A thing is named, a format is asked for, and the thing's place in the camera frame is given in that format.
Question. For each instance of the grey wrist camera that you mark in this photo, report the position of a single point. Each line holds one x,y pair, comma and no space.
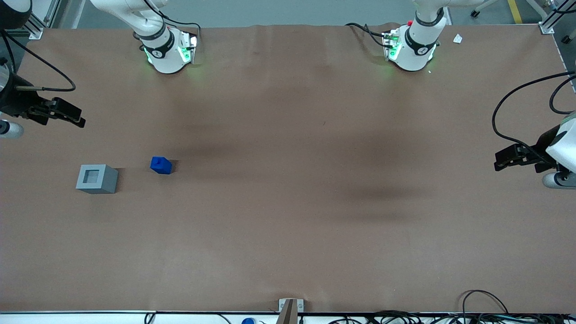
555,181
9,129

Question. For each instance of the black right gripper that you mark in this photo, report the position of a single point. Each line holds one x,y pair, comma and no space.
17,104

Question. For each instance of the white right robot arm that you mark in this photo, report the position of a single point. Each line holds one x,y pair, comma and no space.
166,58

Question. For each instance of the white paper scrap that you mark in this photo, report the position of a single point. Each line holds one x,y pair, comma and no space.
457,38

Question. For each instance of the blue round cap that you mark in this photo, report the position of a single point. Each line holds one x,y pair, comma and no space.
248,321

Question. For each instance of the chair leg with caster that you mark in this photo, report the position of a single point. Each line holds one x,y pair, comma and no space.
477,11

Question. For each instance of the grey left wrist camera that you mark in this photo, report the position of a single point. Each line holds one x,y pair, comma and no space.
555,181

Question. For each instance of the blue plastic part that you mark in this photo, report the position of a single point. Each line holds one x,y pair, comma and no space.
161,166

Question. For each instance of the brown table mat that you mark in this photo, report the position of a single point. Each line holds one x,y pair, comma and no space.
288,202

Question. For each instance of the gray square base block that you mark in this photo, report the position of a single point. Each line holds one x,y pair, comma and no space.
108,181

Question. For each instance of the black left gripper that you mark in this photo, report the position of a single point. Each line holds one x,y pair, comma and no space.
543,148

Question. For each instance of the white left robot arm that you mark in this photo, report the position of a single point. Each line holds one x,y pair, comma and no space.
418,54

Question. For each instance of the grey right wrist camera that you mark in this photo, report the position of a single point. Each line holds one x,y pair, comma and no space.
9,129

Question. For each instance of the aluminium frame profile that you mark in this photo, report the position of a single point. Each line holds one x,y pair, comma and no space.
546,28
35,32

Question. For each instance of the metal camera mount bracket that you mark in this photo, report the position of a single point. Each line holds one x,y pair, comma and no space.
290,312

